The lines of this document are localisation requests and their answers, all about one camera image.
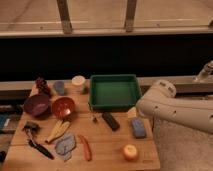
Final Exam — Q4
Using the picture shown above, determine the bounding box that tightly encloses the black handled brush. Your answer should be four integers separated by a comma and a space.
22, 121, 54, 160

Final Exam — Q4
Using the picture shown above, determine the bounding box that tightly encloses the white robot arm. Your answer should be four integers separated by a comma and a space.
135, 79, 213, 134

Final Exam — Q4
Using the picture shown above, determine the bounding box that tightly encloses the yellow banana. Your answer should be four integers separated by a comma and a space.
45, 120, 70, 143

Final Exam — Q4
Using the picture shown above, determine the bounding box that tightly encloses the blue sponge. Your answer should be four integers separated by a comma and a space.
131, 118, 146, 138

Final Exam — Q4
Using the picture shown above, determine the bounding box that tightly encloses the purple bowl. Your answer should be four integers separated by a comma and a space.
23, 94, 50, 117

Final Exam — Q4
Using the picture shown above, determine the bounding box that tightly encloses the orange fruit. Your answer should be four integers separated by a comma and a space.
122, 144, 138, 161

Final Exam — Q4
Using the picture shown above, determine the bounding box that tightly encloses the red bowl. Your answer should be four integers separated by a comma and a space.
51, 97, 75, 119

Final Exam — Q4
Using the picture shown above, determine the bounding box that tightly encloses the black eraser block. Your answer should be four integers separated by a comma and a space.
102, 113, 120, 131

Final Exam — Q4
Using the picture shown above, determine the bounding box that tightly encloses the blue grey cloth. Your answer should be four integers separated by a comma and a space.
55, 133, 76, 162

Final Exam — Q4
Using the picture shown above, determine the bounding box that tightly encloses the cream cup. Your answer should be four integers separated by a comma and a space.
71, 75, 86, 93

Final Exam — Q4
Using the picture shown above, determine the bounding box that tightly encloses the green plastic bin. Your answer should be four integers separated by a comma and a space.
89, 74, 141, 111

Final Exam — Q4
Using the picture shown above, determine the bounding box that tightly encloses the orange carrot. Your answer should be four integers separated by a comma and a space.
78, 135, 92, 161

